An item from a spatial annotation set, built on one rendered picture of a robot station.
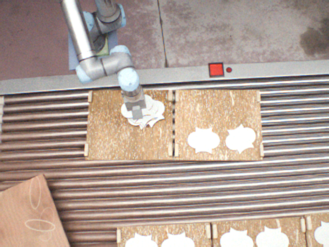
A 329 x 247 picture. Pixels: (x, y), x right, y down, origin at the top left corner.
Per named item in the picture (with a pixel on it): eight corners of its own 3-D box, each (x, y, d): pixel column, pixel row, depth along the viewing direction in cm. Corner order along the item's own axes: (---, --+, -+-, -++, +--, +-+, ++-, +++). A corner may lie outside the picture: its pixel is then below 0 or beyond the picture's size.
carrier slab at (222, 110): (175, 90, 193) (175, 89, 191) (258, 91, 191) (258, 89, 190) (174, 160, 182) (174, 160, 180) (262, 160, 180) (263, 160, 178)
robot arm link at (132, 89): (134, 63, 146) (140, 82, 143) (137, 75, 156) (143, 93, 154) (114, 69, 146) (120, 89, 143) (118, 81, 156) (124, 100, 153)
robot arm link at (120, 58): (98, 50, 151) (106, 74, 147) (126, 41, 151) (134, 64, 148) (103, 59, 158) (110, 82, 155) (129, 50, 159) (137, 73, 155)
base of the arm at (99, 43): (76, 32, 209) (71, 23, 199) (104, 27, 209) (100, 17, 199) (79, 57, 205) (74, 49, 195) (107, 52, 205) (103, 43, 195)
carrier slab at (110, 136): (90, 92, 194) (89, 90, 193) (172, 90, 193) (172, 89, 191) (86, 160, 183) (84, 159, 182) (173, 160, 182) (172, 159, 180)
